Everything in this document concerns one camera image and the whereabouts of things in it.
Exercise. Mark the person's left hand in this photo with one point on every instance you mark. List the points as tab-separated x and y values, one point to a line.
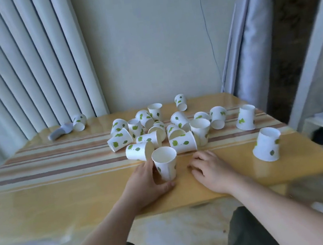
141	190

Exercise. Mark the person's right hand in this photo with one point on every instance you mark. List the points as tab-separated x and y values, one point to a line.
214	173

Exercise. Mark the person's right thumb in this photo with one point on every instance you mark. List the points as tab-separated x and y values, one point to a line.
198	177

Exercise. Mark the person's left thumb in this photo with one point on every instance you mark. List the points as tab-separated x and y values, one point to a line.
165	187

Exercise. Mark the white leaf-print paper cup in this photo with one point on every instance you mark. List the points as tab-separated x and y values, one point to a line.
267	146
245	119
166	162
79	122

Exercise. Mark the person's right forearm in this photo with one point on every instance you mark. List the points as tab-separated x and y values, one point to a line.
284	217

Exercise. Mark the scattered group of paper cups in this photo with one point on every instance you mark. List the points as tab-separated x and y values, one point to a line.
182	142

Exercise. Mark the dark olive trousers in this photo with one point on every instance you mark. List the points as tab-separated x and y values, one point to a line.
251	234

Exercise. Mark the white plastic tube object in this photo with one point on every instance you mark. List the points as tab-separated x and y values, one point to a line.
58	132

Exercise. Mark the white paper scrap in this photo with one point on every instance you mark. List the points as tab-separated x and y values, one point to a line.
320	207

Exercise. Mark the grey fabric-covered board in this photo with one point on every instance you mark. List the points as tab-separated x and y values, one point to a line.
253	37

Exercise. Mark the white vertical blinds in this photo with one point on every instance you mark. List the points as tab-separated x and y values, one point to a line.
20	66

